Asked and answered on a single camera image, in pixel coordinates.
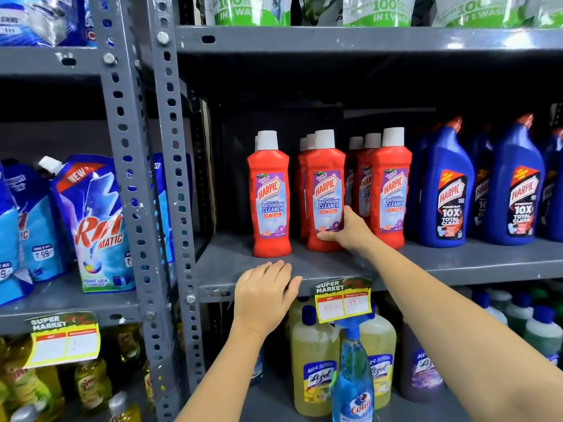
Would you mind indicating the red cleaner bottle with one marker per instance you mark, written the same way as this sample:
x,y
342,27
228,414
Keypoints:
x,y
325,188

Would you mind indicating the row of blue bottles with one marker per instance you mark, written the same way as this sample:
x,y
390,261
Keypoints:
x,y
446,188

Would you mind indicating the row of red bottles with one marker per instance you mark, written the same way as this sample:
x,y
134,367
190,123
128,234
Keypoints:
x,y
269,193

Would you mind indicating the group of yellow dishwash bottles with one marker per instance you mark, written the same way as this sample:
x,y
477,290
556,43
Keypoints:
x,y
92,384

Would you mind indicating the green white detergent pouch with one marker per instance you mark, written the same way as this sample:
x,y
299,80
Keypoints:
x,y
250,10
479,10
378,10
550,13

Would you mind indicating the small blue bottle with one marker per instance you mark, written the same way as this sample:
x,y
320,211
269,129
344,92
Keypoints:
x,y
257,366

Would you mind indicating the purple floor cleaner bottle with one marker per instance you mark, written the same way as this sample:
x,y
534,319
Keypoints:
x,y
420,369

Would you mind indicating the yellow price tag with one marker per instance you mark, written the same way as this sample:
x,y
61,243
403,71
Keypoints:
x,y
343,301
64,342

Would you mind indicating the grey metal shelf rack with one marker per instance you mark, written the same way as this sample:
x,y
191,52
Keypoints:
x,y
127,171
308,263

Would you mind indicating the person's left middle finger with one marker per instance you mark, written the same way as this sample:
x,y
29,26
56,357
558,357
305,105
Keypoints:
x,y
269,273

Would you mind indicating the person's right hand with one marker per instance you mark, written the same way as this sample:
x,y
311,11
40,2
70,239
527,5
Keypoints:
x,y
354,235

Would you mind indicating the person's right forearm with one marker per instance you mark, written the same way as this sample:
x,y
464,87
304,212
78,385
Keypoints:
x,y
448,320

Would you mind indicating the dark green pouch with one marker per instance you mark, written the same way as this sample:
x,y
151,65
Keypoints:
x,y
319,8

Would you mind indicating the blue glass cleaner spray bottle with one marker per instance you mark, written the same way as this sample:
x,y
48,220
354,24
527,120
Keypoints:
x,y
352,386

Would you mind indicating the blue spouted detergent pouch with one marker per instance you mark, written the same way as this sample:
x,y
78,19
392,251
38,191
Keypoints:
x,y
9,259
42,232
165,206
99,224

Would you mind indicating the person's left thumb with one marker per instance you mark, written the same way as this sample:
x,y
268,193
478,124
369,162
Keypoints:
x,y
294,290

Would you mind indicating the group of blue-capped green bottles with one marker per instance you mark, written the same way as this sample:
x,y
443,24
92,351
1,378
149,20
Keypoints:
x,y
543,333

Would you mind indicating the person's right thumb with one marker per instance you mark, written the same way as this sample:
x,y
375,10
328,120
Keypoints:
x,y
332,235

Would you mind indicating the yellow floor cleaner bottle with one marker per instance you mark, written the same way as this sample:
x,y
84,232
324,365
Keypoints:
x,y
299,312
314,369
380,360

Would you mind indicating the blue white detergent packet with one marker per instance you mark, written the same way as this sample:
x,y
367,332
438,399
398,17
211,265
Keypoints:
x,y
39,17

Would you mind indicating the person's left forearm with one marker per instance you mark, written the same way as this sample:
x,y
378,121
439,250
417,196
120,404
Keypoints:
x,y
224,377

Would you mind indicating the person's left hand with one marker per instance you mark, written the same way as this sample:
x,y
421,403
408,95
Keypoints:
x,y
261,303

